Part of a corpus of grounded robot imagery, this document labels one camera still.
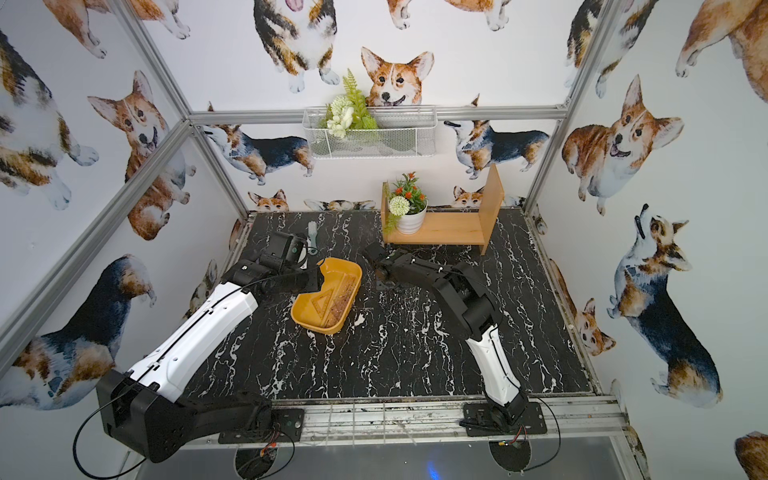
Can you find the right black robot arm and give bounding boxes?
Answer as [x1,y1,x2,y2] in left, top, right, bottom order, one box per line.
[363,243,529,433]

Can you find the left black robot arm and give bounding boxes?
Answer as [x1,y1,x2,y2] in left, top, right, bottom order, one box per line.
[96,262,324,463]

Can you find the yellow plastic storage box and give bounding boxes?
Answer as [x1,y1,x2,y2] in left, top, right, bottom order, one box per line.
[291,257,362,335]

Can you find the teal cleaning brush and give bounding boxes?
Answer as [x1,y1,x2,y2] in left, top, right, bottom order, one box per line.
[307,221,318,255]

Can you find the white potted plant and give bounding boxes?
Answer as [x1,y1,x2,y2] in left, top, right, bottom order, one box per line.
[384,172,428,235]

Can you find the wooden shelf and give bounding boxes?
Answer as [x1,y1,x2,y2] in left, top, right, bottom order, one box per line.
[381,165,505,255]

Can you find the green fern white flowers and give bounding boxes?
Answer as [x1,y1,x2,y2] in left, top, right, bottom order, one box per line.
[319,69,378,139]

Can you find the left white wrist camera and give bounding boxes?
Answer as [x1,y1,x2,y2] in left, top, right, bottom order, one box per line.
[259,232,308,271]

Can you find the white wire wall basket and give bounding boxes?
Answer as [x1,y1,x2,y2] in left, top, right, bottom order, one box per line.
[302,107,438,159]

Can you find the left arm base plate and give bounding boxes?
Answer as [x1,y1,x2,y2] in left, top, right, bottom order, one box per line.
[218,408,305,444]

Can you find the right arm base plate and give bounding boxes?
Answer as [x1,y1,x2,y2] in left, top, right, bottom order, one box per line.
[459,402,548,437]

